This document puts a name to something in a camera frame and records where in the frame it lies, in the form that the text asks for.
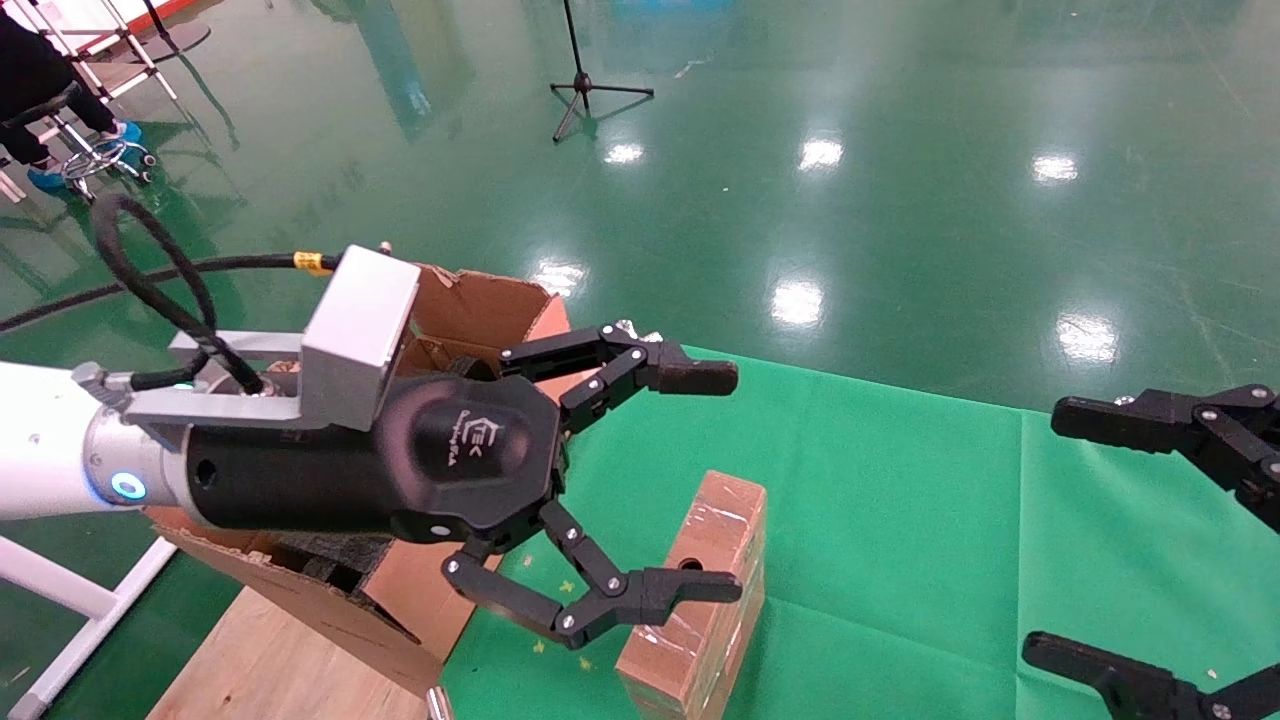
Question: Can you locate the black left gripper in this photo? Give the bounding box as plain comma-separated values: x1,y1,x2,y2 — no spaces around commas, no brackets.
185,375,571,549

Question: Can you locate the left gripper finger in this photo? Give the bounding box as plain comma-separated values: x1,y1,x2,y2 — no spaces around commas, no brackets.
443,500,743,651
498,322,739,433

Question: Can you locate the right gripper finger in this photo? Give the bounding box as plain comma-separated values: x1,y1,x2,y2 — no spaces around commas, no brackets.
1050,383,1280,531
1022,630,1280,720

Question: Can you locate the small taped cardboard box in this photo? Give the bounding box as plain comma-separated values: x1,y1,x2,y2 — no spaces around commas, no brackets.
615,470,769,720

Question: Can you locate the large open cardboard carton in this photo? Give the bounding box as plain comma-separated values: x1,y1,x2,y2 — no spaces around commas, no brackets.
145,262,599,698

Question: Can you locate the green table cloth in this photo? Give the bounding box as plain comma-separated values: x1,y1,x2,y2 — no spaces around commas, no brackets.
440,345,1280,720

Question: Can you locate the black tripod stand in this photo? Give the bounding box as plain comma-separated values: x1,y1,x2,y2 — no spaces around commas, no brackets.
550,0,656,143

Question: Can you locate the chrome wheeled stool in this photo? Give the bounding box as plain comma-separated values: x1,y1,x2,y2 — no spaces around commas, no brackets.
0,82,158,204

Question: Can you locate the black round base stand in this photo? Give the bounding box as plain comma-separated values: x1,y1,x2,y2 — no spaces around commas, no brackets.
140,0,213,58

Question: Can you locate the white framed work table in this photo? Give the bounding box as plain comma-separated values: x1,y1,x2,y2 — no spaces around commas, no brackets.
10,0,181,103

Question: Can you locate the person in black clothes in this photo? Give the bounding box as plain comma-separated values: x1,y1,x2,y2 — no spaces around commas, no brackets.
0,10,146,196

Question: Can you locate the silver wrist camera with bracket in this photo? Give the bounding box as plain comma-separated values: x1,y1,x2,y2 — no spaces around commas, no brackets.
125,245,421,433

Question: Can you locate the black braided cable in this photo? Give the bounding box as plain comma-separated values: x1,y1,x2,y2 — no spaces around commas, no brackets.
0,193,346,396

